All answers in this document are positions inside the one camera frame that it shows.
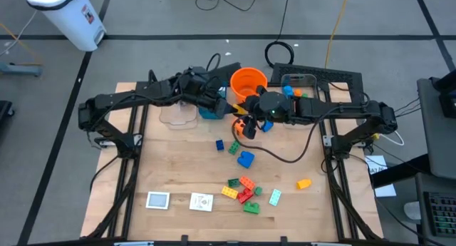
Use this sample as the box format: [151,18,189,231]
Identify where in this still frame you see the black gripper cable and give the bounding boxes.
[205,52,222,73]
[231,106,343,165]

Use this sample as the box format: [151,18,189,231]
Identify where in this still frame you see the backlit computer keyboard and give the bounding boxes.
[423,191,456,238]

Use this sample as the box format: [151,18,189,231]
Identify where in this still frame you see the green plastic bin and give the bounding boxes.
[243,200,261,215]

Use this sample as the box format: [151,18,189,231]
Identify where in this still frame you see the clear plastic bin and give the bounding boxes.
[158,80,199,127]
[279,73,323,128]

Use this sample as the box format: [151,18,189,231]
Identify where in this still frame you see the yellow floor cable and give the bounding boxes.
[323,0,352,69]

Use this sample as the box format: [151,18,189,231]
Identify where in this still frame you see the grey computer mouse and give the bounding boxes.
[403,200,422,221]

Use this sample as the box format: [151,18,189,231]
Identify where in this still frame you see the blue heart-shaped block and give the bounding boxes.
[237,150,256,170]

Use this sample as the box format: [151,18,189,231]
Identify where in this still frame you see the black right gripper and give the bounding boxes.
[243,85,295,140]

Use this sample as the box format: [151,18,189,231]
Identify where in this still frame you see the black floor object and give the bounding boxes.
[0,100,16,133]

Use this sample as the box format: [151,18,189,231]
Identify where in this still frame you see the white cable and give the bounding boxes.
[373,133,405,147]

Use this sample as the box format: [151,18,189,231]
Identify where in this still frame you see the green eight-stud brick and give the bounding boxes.
[227,139,242,155]

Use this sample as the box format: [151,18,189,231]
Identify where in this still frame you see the black coiled floor cable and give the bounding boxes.
[264,0,295,69]

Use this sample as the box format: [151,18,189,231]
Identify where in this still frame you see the orange foam die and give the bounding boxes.
[233,118,247,138]

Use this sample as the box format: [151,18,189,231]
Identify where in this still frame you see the black desk device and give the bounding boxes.
[429,69,456,119]

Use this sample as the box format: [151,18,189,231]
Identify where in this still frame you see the orange pumpkin bucket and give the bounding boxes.
[229,66,269,103]

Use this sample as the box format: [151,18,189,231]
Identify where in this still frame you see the teal plastic bin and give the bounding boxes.
[197,84,229,121]

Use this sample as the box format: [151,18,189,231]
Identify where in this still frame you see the grey side desk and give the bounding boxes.
[415,76,456,246]

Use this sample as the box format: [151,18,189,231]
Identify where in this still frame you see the red toy block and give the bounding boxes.
[237,188,254,205]

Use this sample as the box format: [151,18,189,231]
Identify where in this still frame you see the mint eight-stud brick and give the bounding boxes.
[268,188,282,207]

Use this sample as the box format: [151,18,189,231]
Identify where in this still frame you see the white trash bin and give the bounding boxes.
[25,0,107,53]

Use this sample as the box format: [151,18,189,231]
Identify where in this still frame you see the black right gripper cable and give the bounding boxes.
[231,106,343,165]

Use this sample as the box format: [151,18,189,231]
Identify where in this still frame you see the orange eight-stud brick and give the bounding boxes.
[239,175,257,191]

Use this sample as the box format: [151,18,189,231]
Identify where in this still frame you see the black wedge panel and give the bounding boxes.
[209,62,242,83]

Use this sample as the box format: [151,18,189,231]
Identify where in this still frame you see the card deck brown print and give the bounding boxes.
[189,192,214,212]

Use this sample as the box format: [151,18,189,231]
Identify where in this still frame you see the white paper sheet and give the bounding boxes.
[363,155,397,198]

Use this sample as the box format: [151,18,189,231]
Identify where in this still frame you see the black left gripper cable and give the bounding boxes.
[205,52,222,73]

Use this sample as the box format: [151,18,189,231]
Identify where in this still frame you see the black tangled floor cable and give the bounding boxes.
[195,0,266,12]

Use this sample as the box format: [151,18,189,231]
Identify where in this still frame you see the yellow eight-stud brick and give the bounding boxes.
[221,185,239,200]

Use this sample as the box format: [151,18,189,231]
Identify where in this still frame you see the grey floor stand base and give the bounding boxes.
[0,62,43,78]

